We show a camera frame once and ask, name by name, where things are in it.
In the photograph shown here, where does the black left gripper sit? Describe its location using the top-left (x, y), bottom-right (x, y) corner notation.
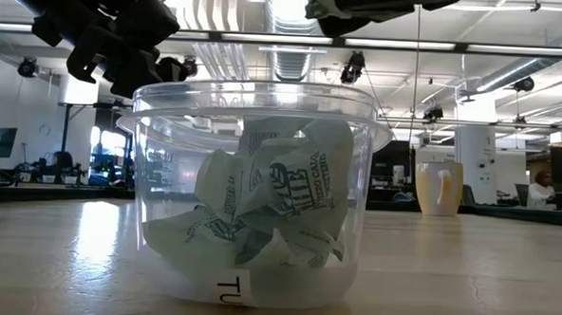
top-left (29, 0), bottom-right (193, 102)

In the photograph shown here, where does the overhead light bar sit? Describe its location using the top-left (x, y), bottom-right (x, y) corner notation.
top-left (0, 20), bottom-right (562, 60)

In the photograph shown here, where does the white round pillar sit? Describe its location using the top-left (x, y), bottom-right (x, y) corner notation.
top-left (57, 69), bottom-right (101, 107)
top-left (451, 96), bottom-right (502, 206)

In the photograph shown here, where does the black equipment stand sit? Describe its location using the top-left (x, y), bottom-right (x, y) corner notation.
top-left (54, 101), bottom-right (122, 188)

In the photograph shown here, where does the black cabinet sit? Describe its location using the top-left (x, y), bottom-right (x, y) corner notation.
top-left (368, 139), bottom-right (417, 203)

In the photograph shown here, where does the clear plastic container white label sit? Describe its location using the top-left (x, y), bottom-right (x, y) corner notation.
top-left (107, 73), bottom-right (395, 314)

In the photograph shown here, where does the green office chair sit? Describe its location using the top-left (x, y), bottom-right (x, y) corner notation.
top-left (461, 183), bottom-right (477, 207)

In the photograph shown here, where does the black office chair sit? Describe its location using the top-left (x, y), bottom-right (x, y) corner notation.
top-left (514, 183), bottom-right (531, 207)

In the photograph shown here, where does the person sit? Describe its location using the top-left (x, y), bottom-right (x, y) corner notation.
top-left (527, 168), bottom-right (558, 210)

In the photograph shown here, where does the black ceiling-mounted camera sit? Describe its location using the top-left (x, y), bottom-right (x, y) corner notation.
top-left (16, 56), bottom-right (40, 80)
top-left (512, 76), bottom-right (536, 94)
top-left (339, 49), bottom-right (366, 86)
top-left (182, 55), bottom-right (200, 78)
top-left (422, 105), bottom-right (445, 121)

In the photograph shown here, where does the silver ventilation duct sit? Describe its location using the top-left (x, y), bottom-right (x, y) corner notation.
top-left (260, 0), bottom-right (331, 84)

